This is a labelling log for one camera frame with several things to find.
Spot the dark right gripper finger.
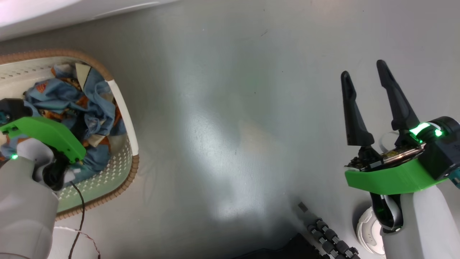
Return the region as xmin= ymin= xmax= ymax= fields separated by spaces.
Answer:
xmin=376 ymin=59 xmax=420 ymax=131
xmin=340 ymin=71 xmax=375 ymax=146

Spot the thin red white wire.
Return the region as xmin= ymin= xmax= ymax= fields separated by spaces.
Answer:
xmin=54 ymin=226 xmax=101 ymax=259

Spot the white front-load washing machine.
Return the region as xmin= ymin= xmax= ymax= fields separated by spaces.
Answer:
xmin=0 ymin=0 xmax=180 ymax=42

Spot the black segmented cable chain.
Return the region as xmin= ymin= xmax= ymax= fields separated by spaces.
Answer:
xmin=298 ymin=201 xmax=361 ymax=259

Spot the blue monkey print garment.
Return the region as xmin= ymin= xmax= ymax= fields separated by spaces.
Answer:
xmin=0 ymin=80 xmax=108 ymax=185

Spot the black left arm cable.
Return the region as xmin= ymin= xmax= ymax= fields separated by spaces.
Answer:
xmin=68 ymin=181 xmax=86 ymax=259

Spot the cream perforated laundry basket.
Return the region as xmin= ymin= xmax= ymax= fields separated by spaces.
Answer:
xmin=0 ymin=49 xmax=140 ymax=221

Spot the teal right camera connector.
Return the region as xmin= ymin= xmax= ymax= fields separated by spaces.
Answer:
xmin=447 ymin=169 xmax=460 ymax=188

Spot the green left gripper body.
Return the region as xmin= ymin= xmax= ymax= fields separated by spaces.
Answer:
xmin=0 ymin=116 xmax=87 ymax=164

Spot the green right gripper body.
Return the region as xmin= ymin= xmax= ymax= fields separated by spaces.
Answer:
xmin=344 ymin=131 xmax=449 ymax=195

